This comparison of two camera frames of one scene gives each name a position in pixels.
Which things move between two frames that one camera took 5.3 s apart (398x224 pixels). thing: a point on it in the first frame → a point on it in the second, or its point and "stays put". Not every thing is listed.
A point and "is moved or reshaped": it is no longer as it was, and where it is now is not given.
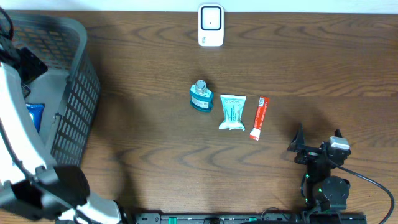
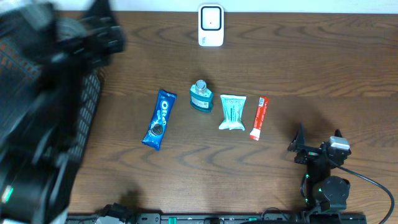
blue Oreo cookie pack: (36, 111) is moved or reshaped
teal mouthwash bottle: (201, 98) stays put
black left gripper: (32, 61) → (100, 48)
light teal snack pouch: (233, 109) stays put
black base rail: (273, 218) stays put
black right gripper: (298, 144) stays put
